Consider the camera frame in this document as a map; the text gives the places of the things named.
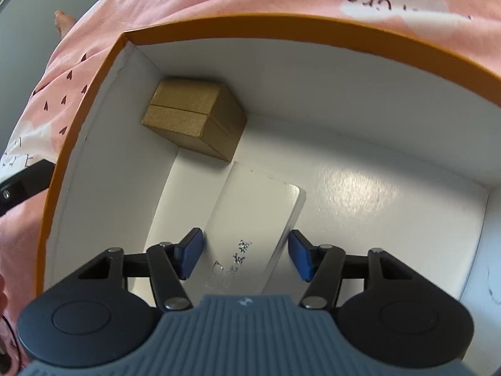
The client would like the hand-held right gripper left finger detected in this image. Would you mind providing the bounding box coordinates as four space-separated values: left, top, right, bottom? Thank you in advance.
76 227 204 311

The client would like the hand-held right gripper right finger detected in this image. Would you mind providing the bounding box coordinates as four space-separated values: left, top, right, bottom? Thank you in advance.
288 230 421 310

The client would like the orange cardboard box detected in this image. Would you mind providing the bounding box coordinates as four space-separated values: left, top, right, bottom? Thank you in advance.
37 15 501 314

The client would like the white glasses case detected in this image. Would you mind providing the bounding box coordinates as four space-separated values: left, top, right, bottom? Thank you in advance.
201 162 307 297

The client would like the gold gift box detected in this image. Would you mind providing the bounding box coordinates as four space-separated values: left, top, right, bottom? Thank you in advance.
141 79 247 163

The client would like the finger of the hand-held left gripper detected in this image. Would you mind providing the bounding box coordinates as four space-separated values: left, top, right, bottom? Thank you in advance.
0 159 56 216

